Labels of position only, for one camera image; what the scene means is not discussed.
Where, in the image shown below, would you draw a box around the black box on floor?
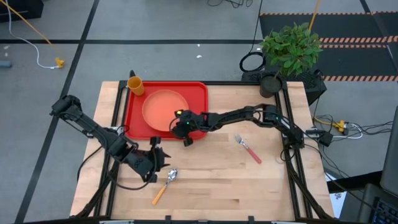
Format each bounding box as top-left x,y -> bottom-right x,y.
0,0 -> 44,23

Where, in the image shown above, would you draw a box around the black aluminium table frame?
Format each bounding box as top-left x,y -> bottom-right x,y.
71,70 -> 335,224

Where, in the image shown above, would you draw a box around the metal fork red handle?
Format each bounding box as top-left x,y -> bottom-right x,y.
234,133 -> 262,165

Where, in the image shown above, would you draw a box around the yellow hanging cable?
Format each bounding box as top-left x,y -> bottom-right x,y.
307,0 -> 322,32

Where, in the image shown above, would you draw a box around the orange plastic cup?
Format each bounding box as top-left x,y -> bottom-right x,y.
126,75 -> 146,97

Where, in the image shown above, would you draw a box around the red plastic tray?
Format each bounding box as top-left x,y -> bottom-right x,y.
124,81 -> 209,141

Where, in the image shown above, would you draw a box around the tangled black cables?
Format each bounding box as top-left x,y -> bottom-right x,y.
206,0 -> 253,9

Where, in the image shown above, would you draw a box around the white power cable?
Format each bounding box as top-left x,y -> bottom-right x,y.
332,123 -> 364,140

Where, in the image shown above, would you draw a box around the black power adapter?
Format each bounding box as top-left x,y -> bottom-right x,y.
318,132 -> 334,147

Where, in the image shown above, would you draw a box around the metal spoon orange handle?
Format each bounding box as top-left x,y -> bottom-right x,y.
151,168 -> 179,206

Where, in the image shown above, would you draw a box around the yellow plug with cable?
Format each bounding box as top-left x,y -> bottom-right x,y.
313,116 -> 347,133

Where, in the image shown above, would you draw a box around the green potted plant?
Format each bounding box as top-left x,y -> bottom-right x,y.
259,21 -> 323,99

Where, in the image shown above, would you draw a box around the orange round plate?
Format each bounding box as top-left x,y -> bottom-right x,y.
142,89 -> 190,133

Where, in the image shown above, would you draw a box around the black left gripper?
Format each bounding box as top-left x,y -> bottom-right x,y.
125,136 -> 172,184

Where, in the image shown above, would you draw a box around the black hazard-striped floor mat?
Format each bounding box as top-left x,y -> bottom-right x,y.
259,11 -> 398,83

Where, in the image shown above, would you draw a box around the white floor cable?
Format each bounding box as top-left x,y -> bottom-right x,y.
4,0 -> 58,70

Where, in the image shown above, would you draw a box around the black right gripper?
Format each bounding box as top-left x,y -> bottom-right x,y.
170,109 -> 208,147

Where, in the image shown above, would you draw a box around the white printed sheet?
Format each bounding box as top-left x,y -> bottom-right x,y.
325,173 -> 347,218

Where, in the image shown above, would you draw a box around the long yellow floor cable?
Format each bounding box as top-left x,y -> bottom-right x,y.
0,0 -> 65,63

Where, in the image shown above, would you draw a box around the dark monitor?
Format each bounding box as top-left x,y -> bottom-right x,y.
379,105 -> 398,197

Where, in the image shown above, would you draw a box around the black keyboard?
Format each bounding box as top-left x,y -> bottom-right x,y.
371,197 -> 398,224

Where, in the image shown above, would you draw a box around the coiled black cable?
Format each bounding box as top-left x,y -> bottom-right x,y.
238,0 -> 266,73

